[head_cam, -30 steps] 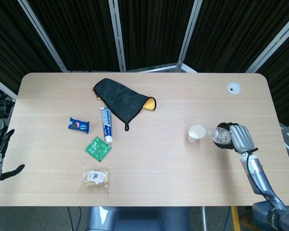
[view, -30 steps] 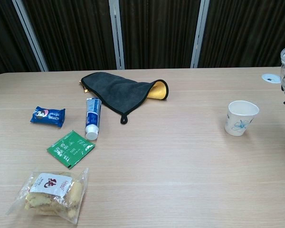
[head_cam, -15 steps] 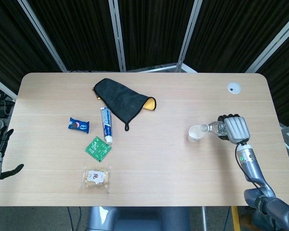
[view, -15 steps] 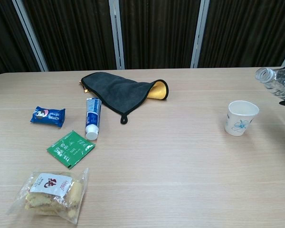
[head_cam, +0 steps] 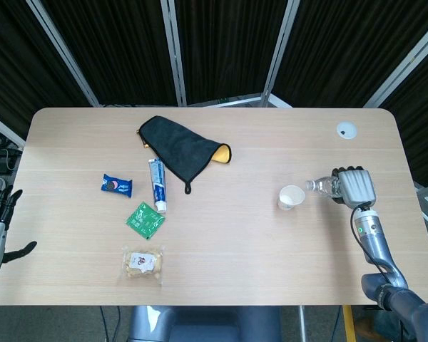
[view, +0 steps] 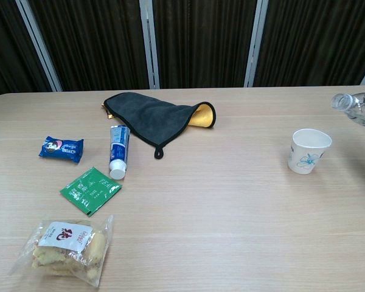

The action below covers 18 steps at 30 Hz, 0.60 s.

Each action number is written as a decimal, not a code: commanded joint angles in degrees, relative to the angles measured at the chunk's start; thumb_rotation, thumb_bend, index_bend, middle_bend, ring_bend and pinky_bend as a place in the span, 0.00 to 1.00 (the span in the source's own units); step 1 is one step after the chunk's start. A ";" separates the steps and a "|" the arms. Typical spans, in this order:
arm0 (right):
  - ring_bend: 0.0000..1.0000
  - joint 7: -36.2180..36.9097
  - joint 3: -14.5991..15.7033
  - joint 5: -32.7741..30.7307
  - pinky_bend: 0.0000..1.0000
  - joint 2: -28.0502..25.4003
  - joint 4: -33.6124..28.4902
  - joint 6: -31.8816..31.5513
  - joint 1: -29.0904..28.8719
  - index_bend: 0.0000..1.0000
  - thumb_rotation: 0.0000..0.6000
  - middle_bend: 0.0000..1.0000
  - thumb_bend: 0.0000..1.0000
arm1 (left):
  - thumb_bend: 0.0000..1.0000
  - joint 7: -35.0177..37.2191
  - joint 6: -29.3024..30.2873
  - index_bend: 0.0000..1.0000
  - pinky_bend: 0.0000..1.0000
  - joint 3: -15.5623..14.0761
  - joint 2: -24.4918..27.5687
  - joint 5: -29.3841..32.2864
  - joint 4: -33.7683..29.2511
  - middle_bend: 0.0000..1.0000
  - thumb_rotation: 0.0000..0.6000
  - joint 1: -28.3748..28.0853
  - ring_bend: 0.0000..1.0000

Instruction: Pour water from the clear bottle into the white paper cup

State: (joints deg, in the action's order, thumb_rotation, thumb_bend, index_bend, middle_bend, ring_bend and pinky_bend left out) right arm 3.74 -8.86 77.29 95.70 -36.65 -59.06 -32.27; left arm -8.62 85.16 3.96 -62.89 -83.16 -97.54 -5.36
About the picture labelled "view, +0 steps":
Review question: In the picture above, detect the transparent plastic water bottle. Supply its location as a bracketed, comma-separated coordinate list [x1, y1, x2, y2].
[331, 88, 365, 128]

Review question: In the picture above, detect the white paper cup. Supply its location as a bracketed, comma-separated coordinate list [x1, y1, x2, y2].
[288, 128, 333, 175]

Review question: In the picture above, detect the black fabric screen panel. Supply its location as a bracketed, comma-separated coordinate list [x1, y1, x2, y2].
[245, 0, 365, 89]
[16, 0, 161, 91]
[0, 0, 63, 101]
[139, 0, 268, 89]

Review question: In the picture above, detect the dark grey yellow cloth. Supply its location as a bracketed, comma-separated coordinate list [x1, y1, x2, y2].
[103, 92, 217, 159]

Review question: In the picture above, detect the blue white toothpaste tube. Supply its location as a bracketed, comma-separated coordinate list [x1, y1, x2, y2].
[108, 124, 131, 180]

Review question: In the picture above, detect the green tea sachet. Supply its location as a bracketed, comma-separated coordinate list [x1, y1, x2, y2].
[60, 166, 123, 217]

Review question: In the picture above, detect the blue cookie packet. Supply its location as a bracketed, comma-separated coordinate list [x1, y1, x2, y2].
[38, 136, 85, 165]

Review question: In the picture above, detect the clear bag of pastry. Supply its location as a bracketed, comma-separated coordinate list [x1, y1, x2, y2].
[10, 214, 115, 288]

